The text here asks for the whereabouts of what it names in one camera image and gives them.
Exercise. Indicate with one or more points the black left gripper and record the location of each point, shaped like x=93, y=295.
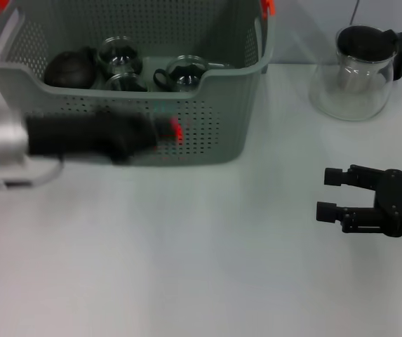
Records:
x=88, y=135

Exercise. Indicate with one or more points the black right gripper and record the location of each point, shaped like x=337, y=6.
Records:
x=400, y=203

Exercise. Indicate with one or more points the small red toy brick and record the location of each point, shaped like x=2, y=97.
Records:
x=177, y=131

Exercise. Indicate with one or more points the glass teacup with black base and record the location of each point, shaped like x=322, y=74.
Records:
x=120, y=59
x=186, y=77
x=127, y=84

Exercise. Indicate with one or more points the grey-green perforated storage bin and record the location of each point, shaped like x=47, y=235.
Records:
x=204, y=105

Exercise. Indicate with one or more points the glass pitcher with black lid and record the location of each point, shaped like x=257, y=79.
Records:
x=351, y=94

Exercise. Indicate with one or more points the dark clay teapot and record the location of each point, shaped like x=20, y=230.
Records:
x=71, y=72

